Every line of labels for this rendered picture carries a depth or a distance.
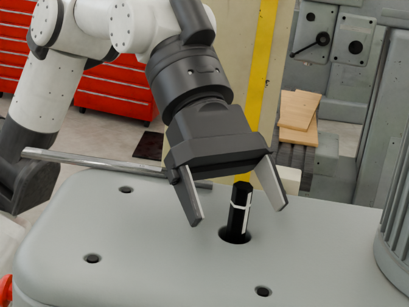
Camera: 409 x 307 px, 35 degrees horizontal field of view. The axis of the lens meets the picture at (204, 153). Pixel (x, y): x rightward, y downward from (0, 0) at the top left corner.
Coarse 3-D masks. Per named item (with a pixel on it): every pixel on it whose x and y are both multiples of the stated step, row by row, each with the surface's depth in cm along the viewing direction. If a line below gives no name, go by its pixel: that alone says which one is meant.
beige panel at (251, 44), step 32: (224, 0) 232; (256, 0) 231; (288, 0) 230; (224, 32) 237; (256, 32) 235; (288, 32) 234; (224, 64) 242; (256, 64) 240; (256, 96) 246; (256, 128) 251
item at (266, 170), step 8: (264, 160) 73; (272, 160) 73; (256, 168) 75; (264, 168) 73; (272, 168) 72; (264, 176) 74; (272, 176) 72; (264, 184) 74; (272, 184) 72; (280, 184) 72; (272, 192) 73; (280, 192) 71; (272, 200) 73; (280, 200) 71; (280, 208) 72
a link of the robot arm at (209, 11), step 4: (116, 0) 86; (164, 0) 86; (168, 0) 86; (112, 4) 86; (204, 4) 82; (204, 8) 81; (208, 8) 81; (108, 12) 86; (208, 12) 80; (108, 16) 86; (208, 16) 80; (212, 16) 80; (108, 20) 86; (212, 20) 80; (108, 24) 86; (212, 24) 80; (216, 24) 81; (108, 28) 87; (216, 28) 81; (216, 32) 81; (212, 44) 82
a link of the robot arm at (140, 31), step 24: (120, 0) 77; (144, 0) 77; (192, 0) 74; (120, 24) 77; (144, 24) 75; (168, 24) 76; (192, 24) 73; (120, 48) 77; (144, 48) 77; (168, 48) 74; (192, 48) 74
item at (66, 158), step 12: (24, 156) 82; (36, 156) 81; (48, 156) 81; (60, 156) 82; (72, 156) 82; (84, 156) 82; (108, 168) 81; (120, 168) 81; (132, 168) 81; (144, 168) 81; (156, 168) 82; (204, 180) 80
